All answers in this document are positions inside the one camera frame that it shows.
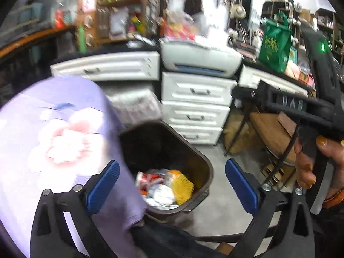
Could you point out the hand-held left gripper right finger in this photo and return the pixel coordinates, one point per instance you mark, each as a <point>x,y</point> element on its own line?
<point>242,188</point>

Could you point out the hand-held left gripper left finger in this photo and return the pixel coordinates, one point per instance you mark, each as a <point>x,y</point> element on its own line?
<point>103,186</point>

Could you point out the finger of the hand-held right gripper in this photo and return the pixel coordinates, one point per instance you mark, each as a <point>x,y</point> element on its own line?
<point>252,94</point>

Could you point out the yellow foam fruit net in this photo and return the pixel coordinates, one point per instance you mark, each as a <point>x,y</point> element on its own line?
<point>184,189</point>

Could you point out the white plastic bag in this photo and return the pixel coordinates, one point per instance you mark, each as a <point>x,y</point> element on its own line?
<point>162,196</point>

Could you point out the dark brown waste bin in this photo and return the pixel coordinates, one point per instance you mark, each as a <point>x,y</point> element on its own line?
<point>166,145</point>

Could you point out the person's right hand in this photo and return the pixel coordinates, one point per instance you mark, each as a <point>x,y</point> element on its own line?
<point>333,151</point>

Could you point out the white dresser drawer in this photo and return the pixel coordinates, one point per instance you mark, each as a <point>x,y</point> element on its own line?
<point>268,79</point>

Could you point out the wooden stool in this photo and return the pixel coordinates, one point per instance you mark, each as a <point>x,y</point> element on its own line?
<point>271,131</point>

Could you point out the green shopping bag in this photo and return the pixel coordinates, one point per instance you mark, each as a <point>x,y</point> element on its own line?
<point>275,45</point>

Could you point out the white cabinet drawer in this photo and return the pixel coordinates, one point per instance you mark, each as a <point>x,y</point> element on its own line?
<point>199,135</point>
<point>199,88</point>
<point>196,115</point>

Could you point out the white printer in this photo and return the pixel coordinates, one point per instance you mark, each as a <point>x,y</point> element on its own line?
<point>201,56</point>

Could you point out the purple floral tablecloth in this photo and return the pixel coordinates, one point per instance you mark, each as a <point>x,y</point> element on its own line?
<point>53,139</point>

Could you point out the white lace stool cover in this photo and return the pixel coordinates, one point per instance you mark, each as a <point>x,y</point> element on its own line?
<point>134,104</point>

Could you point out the clear bag with colourful contents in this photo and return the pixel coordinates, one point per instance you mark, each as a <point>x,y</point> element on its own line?
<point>178,28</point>

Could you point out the black hair bundle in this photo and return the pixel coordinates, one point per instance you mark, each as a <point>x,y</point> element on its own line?
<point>193,2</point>

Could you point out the long white drawer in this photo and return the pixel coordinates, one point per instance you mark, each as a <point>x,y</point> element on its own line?
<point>107,65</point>

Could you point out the green bottle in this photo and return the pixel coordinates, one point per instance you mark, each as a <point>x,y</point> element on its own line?
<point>82,40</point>

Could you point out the brown printed box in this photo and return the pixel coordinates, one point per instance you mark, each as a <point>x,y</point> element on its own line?
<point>89,39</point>
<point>88,21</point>

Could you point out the wooden bamboo rack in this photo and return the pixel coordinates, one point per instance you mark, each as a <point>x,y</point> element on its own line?
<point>123,18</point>

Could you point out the paper packet with label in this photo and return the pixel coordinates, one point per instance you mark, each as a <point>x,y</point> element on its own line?
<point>118,22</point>

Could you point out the wooden counter shelf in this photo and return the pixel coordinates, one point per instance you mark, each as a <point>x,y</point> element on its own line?
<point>32,41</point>

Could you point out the red tin can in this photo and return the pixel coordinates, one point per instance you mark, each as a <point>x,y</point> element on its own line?
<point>60,18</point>

